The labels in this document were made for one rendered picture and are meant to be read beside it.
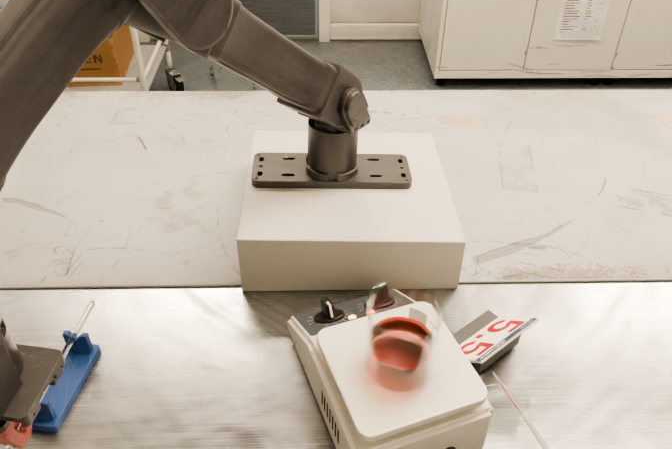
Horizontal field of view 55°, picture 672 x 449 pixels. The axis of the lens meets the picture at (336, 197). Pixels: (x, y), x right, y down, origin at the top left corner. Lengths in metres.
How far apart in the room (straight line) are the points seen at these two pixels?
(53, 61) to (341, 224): 0.38
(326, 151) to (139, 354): 0.31
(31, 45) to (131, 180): 0.52
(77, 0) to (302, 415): 0.42
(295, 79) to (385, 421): 0.34
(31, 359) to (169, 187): 0.41
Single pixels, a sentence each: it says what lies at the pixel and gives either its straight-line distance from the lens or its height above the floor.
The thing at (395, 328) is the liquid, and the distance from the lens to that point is 0.57.
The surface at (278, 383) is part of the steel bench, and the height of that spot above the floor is 0.90.
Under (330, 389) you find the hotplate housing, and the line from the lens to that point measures 0.60.
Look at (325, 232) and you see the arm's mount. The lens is 0.73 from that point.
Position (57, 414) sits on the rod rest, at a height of 0.91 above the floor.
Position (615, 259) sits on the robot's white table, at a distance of 0.89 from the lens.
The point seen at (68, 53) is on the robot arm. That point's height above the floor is 1.26.
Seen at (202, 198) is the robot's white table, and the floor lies 0.90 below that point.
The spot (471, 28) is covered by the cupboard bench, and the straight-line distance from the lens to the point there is 3.01.
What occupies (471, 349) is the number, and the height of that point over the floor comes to 0.92.
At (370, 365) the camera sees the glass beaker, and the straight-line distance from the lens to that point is 0.56.
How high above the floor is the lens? 1.45
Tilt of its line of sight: 38 degrees down
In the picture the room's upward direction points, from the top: 1 degrees clockwise
